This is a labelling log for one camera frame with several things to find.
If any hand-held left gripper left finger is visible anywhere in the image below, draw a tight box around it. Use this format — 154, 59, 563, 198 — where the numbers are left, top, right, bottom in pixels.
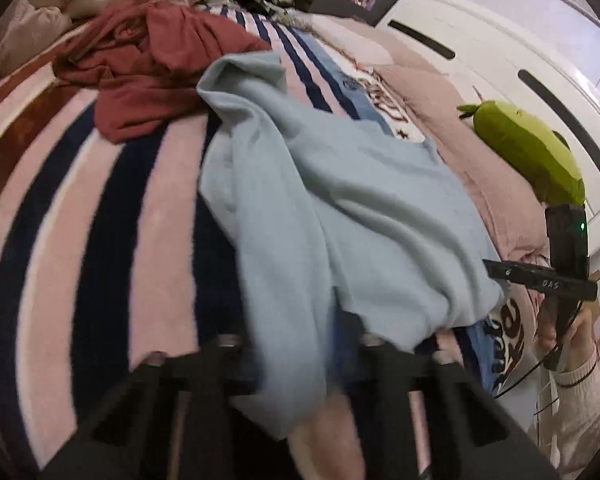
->
37, 334, 261, 480

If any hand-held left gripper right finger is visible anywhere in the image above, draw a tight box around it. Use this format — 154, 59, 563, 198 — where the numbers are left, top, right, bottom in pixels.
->
347, 332, 561, 480

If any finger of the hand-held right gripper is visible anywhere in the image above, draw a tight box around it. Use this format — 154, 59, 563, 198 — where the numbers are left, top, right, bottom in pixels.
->
482, 259, 529, 287

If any light blue shirt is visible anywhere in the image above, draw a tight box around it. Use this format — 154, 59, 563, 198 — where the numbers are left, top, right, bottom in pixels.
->
196, 52, 506, 441

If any beige clothes pile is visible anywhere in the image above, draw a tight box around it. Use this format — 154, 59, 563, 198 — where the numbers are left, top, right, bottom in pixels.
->
0, 0, 141, 78

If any person's right hand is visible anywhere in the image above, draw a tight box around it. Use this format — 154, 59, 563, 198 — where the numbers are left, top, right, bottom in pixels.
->
536, 305, 597, 372

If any green avocado plush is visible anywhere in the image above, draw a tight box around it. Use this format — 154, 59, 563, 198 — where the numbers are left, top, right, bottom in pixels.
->
456, 100, 587, 206

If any large pink pillow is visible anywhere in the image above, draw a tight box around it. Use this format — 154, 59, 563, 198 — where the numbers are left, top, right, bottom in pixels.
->
375, 62, 553, 266

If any striped fleece blanket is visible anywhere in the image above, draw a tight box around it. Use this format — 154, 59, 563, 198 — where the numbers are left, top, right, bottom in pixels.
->
0, 5, 396, 471

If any white bed headboard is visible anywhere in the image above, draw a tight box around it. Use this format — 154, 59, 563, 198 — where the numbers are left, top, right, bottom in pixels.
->
375, 0, 600, 261

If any dark red garment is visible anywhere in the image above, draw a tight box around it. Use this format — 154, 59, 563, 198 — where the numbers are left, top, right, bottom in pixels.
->
52, 2, 273, 143

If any black cable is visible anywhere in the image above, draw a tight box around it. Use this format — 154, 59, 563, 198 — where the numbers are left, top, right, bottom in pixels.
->
494, 345, 556, 401

